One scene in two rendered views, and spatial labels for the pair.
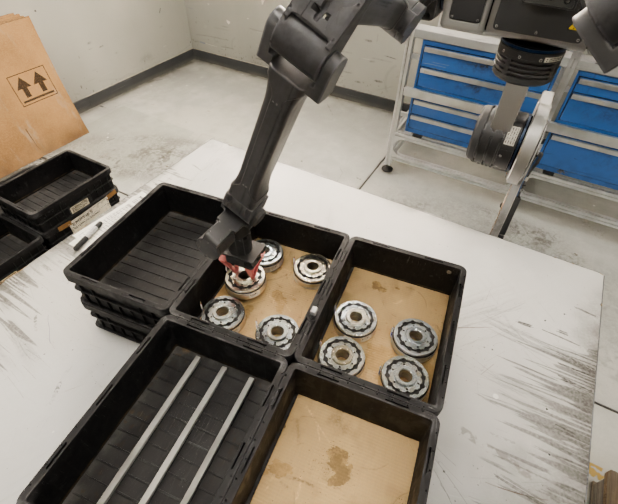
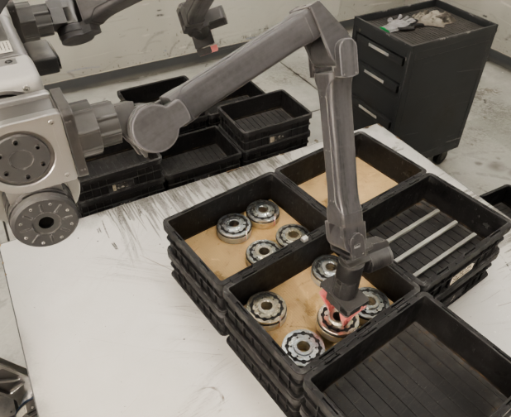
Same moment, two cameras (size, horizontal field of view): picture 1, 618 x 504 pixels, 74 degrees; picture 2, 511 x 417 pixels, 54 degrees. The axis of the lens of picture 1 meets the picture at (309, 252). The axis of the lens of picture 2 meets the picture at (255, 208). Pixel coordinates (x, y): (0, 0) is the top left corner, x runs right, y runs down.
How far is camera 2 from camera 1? 148 cm
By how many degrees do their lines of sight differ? 89
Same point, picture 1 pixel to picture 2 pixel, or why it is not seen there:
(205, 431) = (401, 246)
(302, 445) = not seen: hidden behind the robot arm
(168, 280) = (415, 378)
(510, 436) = not seen: hidden behind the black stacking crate
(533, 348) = (132, 232)
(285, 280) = (294, 320)
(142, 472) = (443, 244)
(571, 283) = (34, 251)
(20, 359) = not seen: outside the picture
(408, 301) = (207, 256)
